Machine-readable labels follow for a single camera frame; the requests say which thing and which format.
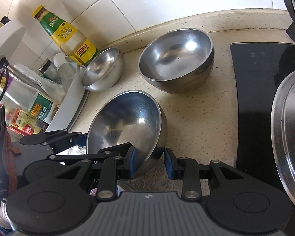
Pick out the steel bowl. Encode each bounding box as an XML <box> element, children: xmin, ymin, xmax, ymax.
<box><xmin>81</xmin><ymin>47</ymin><xmax>124</xmax><ymax>92</ymax></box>
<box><xmin>138</xmin><ymin>28</ymin><xmax>215</xmax><ymax>93</ymax></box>
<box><xmin>86</xmin><ymin>90</ymin><xmax>168</xmax><ymax>178</ymax></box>

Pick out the white round tray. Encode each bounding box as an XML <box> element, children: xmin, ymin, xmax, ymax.
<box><xmin>46</xmin><ymin>66</ymin><xmax>89</xmax><ymax>132</ymax></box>

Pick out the clear fish sauce bottle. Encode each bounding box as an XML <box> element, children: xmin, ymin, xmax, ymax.
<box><xmin>0</xmin><ymin>58</ymin><xmax>57</xmax><ymax>124</ymax></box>

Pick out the clear plastic bag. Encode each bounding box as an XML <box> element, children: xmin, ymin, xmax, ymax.
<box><xmin>13</xmin><ymin>62</ymin><xmax>66</xmax><ymax>104</ymax></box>

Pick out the yellow green oil bottle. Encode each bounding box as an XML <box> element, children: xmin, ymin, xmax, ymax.
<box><xmin>32</xmin><ymin>5</ymin><xmax>100</xmax><ymax>67</ymax></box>

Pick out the steel pot lid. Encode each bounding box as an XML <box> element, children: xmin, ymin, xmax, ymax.
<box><xmin>271</xmin><ymin>71</ymin><xmax>295</xmax><ymax>205</ymax></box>

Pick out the black induction cooktop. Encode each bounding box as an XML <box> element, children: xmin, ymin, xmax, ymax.
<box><xmin>230</xmin><ymin>43</ymin><xmax>295</xmax><ymax>190</ymax></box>

